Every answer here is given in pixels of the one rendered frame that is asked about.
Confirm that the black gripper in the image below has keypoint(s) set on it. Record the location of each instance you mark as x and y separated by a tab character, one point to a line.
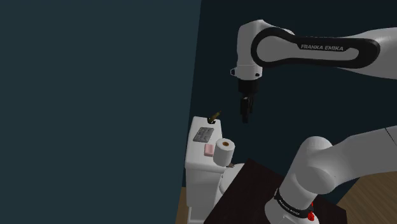
247	85

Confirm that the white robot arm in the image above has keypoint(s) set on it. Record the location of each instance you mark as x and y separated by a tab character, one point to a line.
316	173

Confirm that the pink soap bar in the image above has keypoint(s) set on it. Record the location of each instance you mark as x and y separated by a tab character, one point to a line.
208	149

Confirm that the grey flat remote control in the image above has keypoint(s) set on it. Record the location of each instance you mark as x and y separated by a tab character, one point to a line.
203	134

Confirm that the white toilet paper roll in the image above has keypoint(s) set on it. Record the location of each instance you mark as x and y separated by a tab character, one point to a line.
223	152

